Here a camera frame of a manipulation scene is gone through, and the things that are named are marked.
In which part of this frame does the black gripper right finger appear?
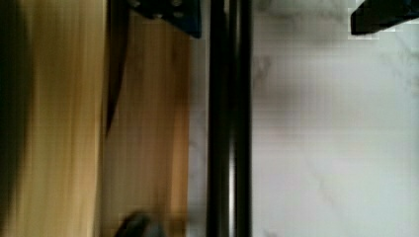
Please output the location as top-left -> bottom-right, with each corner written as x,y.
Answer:
350,0 -> 419,36

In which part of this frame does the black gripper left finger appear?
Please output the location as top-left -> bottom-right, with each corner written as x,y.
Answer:
128,0 -> 202,39

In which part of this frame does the light wooden drawer cabinet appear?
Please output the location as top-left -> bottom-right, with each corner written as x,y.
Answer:
1,0 -> 191,237

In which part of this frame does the black metal drawer handle bar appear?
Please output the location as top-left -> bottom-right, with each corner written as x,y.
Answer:
207,0 -> 252,237

